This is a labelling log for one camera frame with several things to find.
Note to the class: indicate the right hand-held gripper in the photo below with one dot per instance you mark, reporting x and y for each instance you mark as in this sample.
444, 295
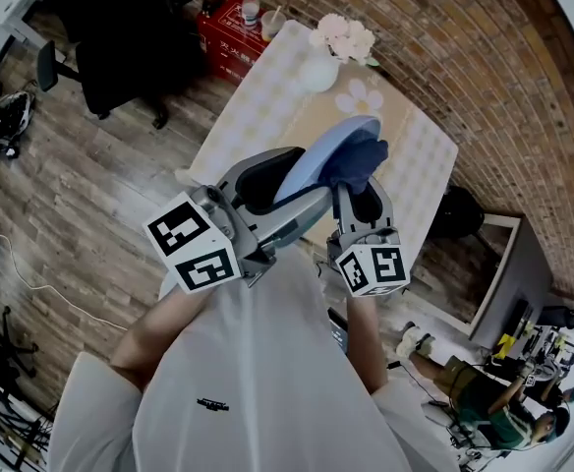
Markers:
370, 268

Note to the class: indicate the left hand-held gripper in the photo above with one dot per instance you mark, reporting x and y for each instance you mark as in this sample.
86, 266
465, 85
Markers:
193, 249

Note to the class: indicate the dark blue cloth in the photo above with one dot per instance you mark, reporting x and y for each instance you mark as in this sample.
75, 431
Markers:
356, 165

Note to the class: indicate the big light blue plate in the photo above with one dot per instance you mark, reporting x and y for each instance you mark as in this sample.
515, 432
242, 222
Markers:
326, 145

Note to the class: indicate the person's right forearm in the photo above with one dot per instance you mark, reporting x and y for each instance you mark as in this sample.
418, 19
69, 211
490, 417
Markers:
365, 347

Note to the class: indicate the person's left forearm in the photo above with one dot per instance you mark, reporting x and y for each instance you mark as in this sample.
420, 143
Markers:
159, 337

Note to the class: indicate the table with checkered tablecloth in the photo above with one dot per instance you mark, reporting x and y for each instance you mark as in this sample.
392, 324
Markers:
415, 165

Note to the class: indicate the black backpack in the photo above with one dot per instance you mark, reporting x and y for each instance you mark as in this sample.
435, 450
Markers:
459, 212

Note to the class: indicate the black flat device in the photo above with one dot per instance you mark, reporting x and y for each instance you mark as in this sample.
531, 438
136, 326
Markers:
337, 330

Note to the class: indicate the white framed mirror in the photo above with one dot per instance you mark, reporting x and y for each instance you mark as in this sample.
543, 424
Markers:
469, 278

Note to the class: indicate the red box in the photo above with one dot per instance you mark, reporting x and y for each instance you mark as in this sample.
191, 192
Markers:
223, 42

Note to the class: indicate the clear plastic cup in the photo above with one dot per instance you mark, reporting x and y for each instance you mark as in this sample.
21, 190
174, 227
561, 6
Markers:
271, 27

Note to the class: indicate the pale pink flower bunch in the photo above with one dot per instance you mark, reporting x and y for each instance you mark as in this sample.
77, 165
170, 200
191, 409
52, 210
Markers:
343, 40

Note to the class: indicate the dark grey cabinet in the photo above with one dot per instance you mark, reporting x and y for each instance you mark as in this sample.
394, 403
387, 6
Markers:
523, 273

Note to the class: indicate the clear plastic bottle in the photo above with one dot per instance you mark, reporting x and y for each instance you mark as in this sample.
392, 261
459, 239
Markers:
250, 13

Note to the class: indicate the person's white t-shirt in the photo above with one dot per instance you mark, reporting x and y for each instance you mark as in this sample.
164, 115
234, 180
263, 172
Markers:
267, 386

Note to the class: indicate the black office chair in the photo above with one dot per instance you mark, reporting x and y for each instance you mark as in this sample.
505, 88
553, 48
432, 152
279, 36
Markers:
120, 42
559, 317

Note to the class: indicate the grey stool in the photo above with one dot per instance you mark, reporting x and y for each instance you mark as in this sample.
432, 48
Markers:
459, 430

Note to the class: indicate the black and white gear pile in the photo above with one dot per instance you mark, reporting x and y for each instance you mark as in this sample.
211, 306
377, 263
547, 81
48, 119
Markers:
4, 126

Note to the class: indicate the black star-base chair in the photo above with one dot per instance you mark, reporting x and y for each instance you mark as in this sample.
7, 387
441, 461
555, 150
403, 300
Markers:
7, 349

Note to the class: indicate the pile of black stands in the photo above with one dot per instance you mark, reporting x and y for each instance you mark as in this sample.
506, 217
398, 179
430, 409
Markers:
17, 435

